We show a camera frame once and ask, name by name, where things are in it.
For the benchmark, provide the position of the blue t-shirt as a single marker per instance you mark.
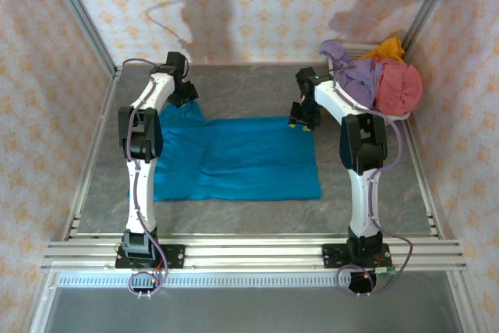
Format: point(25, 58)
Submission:
point(241, 161)

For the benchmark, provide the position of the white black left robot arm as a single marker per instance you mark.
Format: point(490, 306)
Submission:
point(142, 192)

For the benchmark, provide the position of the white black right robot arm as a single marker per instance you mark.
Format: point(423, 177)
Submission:
point(362, 200)

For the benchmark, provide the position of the purple t-shirt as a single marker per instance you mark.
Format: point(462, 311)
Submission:
point(358, 79)

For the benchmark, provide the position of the white plastic basket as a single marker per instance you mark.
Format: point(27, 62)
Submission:
point(360, 52)

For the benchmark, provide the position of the orange t-shirt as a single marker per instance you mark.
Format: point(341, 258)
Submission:
point(390, 49)

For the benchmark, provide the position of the pink t-shirt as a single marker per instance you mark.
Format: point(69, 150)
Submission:
point(399, 87)

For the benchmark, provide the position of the aluminium mounting beam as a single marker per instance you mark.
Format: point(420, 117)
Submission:
point(253, 255)

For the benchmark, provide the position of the small green circuit board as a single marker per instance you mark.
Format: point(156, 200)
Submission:
point(385, 270)

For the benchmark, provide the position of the aluminium table side rail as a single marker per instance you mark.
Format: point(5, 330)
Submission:
point(427, 188)
point(96, 146)

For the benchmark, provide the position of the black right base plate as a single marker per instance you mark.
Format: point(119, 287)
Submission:
point(331, 255)

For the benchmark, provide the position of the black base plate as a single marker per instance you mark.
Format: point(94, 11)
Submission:
point(331, 255)
point(173, 253)

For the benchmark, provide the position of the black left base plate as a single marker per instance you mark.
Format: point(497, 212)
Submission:
point(173, 253)

